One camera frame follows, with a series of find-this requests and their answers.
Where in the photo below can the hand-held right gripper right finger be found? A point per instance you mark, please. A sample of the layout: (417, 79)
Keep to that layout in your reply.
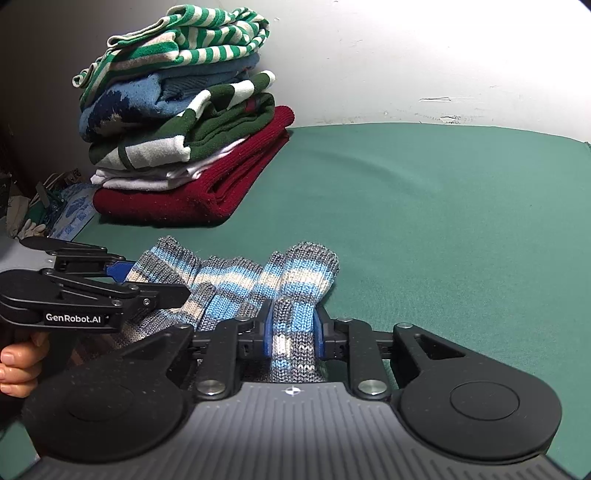
(318, 334)

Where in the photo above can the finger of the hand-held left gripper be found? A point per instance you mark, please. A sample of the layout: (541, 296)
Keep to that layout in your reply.
(157, 297)
(117, 270)

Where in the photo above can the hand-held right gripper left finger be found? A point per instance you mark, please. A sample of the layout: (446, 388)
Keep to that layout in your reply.
(267, 330)

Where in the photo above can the grey knitted sweater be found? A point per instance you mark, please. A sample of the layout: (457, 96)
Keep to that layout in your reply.
(286, 286)

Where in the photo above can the person's left hand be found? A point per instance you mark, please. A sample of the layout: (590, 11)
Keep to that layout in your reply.
(18, 364)

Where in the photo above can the blue patterned bag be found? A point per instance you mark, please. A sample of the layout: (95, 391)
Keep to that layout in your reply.
(76, 212)

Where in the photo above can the white work glove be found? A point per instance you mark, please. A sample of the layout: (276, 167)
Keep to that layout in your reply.
(27, 227)

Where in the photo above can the white folded shirt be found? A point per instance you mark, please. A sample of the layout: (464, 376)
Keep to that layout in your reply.
(152, 177)

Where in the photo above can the dark red knitted sweater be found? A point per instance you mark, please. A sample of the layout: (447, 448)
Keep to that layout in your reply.
(240, 180)

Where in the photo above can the blue patterned sweater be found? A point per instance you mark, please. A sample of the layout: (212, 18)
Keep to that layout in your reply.
(124, 104)

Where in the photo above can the green felt table cover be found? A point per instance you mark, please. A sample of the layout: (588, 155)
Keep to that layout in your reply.
(438, 207)

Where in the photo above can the dark green white shirt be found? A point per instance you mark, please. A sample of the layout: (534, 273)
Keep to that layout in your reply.
(221, 124)

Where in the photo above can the plain blue sweater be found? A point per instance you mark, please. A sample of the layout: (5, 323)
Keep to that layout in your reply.
(203, 76)

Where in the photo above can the green white striped sweater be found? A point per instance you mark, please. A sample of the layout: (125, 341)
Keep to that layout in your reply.
(184, 41)

